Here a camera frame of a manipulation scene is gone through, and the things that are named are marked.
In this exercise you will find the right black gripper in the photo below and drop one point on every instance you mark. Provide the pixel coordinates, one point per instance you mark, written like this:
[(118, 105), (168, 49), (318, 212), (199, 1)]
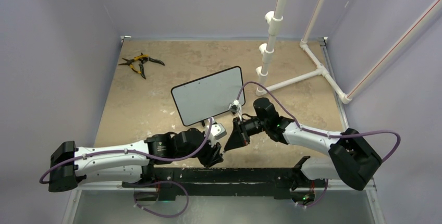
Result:
[(238, 137)]

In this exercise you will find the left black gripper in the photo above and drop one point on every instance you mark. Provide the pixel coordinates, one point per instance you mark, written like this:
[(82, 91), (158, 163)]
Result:
[(212, 155)]

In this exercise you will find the black framed whiteboard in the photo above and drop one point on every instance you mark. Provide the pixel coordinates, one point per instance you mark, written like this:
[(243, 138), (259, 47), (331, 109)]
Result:
[(208, 96)]

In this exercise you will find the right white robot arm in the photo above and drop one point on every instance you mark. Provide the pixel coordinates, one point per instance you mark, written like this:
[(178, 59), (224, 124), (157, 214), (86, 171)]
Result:
[(284, 130)]

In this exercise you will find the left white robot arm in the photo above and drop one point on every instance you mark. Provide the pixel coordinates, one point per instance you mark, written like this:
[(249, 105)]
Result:
[(71, 166)]

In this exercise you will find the yellow black pliers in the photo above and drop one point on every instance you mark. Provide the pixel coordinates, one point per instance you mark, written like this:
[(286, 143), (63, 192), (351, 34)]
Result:
[(137, 63)]

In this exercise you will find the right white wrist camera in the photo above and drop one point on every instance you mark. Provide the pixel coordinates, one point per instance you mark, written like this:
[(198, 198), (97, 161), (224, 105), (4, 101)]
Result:
[(234, 107)]

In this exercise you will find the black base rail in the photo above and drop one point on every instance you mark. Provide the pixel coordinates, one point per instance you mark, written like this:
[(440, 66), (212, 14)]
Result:
[(270, 182)]

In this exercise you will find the aluminium extrusion frame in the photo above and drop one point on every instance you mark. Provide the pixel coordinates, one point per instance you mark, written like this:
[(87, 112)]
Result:
[(355, 162)]

